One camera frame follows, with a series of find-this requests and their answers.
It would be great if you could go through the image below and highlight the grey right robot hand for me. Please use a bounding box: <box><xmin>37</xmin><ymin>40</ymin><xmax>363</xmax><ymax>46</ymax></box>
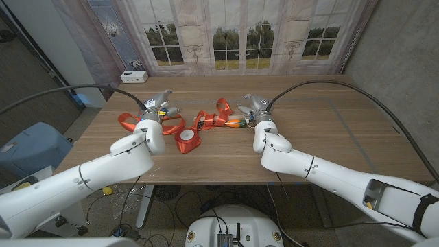
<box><xmin>237</xmin><ymin>93</ymin><xmax>274</xmax><ymax>124</ymax></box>

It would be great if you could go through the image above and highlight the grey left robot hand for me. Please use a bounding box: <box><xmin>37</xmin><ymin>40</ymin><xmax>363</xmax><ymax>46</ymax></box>
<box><xmin>141</xmin><ymin>89</ymin><xmax>181</xmax><ymax>121</ymax></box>

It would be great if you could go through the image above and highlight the orange ribbon with roll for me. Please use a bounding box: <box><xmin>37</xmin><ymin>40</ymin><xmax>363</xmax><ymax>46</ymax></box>
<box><xmin>117</xmin><ymin>97</ymin><xmax>234</xmax><ymax>154</ymax></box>

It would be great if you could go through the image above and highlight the orange toy carrot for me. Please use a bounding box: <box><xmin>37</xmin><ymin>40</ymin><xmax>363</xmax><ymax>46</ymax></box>
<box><xmin>225</xmin><ymin>118</ymin><xmax>248</xmax><ymax>129</ymax></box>

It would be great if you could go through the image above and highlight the white power strip box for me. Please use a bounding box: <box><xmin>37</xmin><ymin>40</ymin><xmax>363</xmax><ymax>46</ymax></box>
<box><xmin>120</xmin><ymin>71</ymin><xmax>149</xmax><ymax>84</ymax></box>

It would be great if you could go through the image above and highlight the printed window backdrop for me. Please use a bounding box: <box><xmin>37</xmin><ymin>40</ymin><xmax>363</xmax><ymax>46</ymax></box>
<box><xmin>115</xmin><ymin>0</ymin><xmax>378</xmax><ymax>77</ymax></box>

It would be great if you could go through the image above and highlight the bluish printed backdrop panel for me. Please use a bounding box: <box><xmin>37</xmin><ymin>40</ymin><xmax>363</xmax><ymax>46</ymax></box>
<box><xmin>51</xmin><ymin>0</ymin><xmax>145</xmax><ymax>100</ymax></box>

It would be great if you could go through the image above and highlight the metal table leg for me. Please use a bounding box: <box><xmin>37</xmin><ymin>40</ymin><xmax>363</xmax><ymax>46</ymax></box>
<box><xmin>136</xmin><ymin>184</ymin><xmax>155</xmax><ymax>229</ymax></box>
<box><xmin>312</xmin><ymin>191</ymin><xmax>333</xmax><ymax>230</ymax></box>

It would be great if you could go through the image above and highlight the clear plastic wrap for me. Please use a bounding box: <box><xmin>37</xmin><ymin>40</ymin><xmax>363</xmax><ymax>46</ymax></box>
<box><xmin>112</xmin><ymin>185</ymin><xmax>145</xmax><ymax>220</ymax></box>

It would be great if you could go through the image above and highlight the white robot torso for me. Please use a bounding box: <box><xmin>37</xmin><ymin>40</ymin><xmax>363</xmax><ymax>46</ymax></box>
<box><xmin>184</xmin><ymin>204</ymin><xmax>285</xmax><ymax>247</ymax></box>

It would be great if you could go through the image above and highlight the blue plastic bin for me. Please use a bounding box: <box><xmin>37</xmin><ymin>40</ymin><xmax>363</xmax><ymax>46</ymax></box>
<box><xmin>0</xmin><ymin>121</ymin><xmax>74</xmax><ymax>179</ymax></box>

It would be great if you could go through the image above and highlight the grey box with antenna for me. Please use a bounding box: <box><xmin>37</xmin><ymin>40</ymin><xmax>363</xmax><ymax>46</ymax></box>
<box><xmin>216</xmin><ymin>222</ymin><xmax>245</xmax><ymax>247</ymax></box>

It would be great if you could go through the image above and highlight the black yellow foot pedal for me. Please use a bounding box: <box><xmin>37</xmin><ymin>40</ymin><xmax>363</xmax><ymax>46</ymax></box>
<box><xmin>12</xmin><ymin>175</ymin><xmax>39</xmax><ymax>191</ymax></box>

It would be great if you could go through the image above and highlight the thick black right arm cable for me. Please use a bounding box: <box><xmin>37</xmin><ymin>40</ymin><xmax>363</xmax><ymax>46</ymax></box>
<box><xmin>265</xmin><ymin>80</ymin><xmax>439</xmax><ymax>185</ymax></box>

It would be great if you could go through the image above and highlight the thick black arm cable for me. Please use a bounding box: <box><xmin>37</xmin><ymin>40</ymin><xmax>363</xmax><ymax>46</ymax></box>
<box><xmin>0</xmin><ymin>84</ymin><xmax>148</xmax><ymax>116</ymax></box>
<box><xmin>265</xmin><ymin>80</ymin><xmax>439</xmax><ymax>185</ymax></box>

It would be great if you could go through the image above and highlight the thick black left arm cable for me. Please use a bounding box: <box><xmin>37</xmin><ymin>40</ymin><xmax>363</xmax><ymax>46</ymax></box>
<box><xmin>0</xmin><ymin>84</ymin><xmax>148</xmax><ymax>116</ymax></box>

